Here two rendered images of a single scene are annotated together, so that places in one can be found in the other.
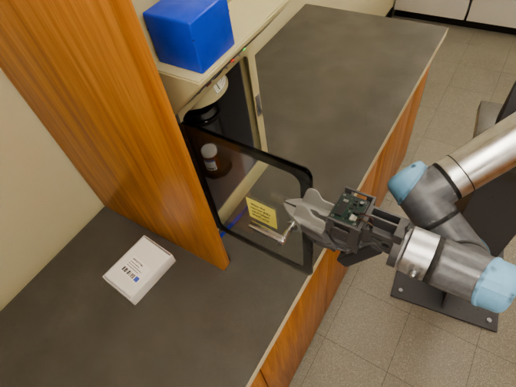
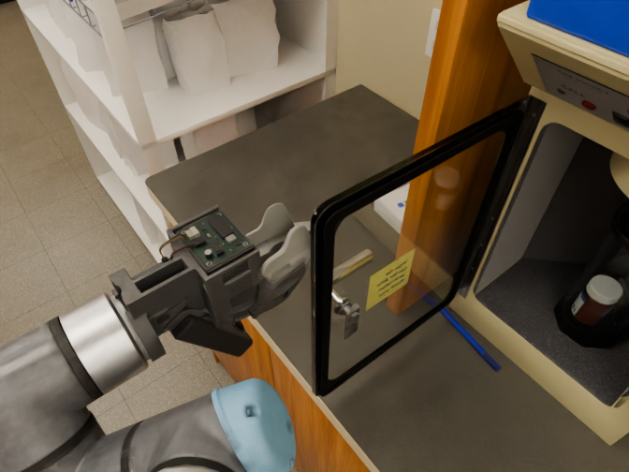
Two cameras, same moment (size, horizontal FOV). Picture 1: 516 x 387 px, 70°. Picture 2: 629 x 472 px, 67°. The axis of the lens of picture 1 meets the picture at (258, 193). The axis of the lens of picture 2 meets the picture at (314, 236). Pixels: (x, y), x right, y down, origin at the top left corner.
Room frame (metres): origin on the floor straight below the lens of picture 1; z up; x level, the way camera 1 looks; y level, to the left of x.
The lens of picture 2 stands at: (0.46, -0.39, 1.69)
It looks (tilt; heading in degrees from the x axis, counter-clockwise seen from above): 48 degrees down; 102
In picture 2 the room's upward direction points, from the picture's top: straight up
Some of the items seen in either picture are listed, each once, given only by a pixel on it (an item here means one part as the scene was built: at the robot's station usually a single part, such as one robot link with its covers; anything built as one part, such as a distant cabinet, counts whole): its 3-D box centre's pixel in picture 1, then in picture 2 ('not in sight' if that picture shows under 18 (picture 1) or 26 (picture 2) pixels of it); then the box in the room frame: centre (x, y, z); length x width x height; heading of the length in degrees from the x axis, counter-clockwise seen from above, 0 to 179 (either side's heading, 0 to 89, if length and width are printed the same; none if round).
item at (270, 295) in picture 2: not in sight; (263, 285); (0.36, -0.13, 1.31); 0.09 x 0.05 x 0.02; 50
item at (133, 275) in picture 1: (140, 268); not in sight; (0.53, 0.37, 0.96); 0.16 x 0.12 x 0.04; 135
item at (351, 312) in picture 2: not in sight; (348, 320); (0.44, -0.07, 1.18); 0.02 x 0.02 x 0.06; 48
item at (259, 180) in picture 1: (252, 206); (404, 269); (0.50, 0.02, 1.19); 0.30 x 0.01 x 0.40; 48
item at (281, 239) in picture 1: (272, 227); not in sight; (0.43, -0.02, 1.20); 0.10 x 0.05 x 0.03; 48
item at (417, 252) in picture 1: (415, 253); (108, 336); (0.25, -0.22, 1.33); 0.08 x 0.05 x 0.08; 140
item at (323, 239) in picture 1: (325, 233); not in sight; (0.33, -0.10, 1.31); 0.09 x 0.05 x 0.02; 50
